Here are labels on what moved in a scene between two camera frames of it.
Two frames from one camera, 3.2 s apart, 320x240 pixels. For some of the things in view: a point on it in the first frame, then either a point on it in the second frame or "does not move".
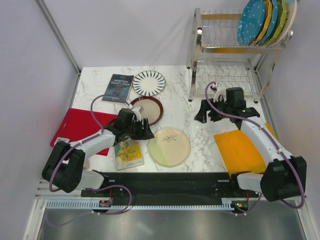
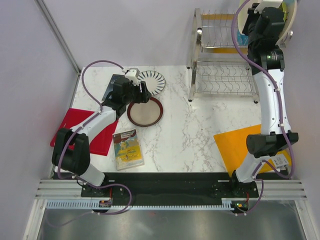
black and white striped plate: (149, 83) does not move
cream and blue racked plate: (292, 6) does not move
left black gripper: (145, 134) to (142, 97)
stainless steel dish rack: (217, 57) does not move
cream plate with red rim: (153, 110) does not move
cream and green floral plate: (169, 147) to (243, 14)
